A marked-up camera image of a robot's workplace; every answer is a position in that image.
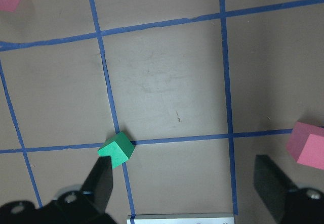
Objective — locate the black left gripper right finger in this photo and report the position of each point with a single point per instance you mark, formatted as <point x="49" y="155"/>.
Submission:
<point x="272" y="185"/>

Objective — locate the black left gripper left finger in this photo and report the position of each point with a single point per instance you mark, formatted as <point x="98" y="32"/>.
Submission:
<point x="99" y="184"/>

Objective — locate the green foam cube near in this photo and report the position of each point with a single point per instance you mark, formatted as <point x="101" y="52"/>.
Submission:
<point x="119" y="148"/>

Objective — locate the pink foam cube centre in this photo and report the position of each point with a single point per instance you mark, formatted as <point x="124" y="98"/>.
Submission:
<point x="305" y="145"/>

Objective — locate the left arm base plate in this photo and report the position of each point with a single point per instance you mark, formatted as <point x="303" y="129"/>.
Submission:
<point x="221" y="218"/>

